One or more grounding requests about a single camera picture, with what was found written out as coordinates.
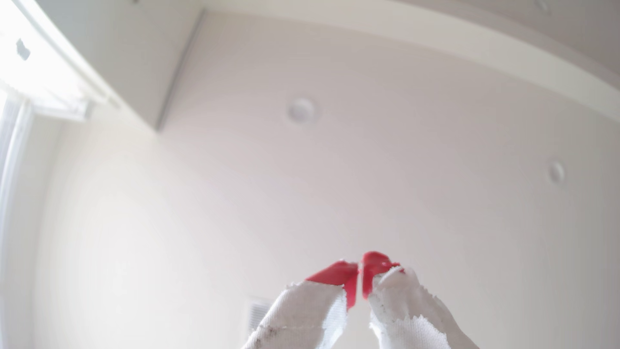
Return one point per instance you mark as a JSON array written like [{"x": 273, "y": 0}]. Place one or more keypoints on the white wall air vent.
[{"x": 259, "y": 314}]

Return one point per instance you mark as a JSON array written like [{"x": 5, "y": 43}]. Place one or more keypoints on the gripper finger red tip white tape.
[
  {"x": 407, "y": 315},
  {"x": 305, "y": 315}
]

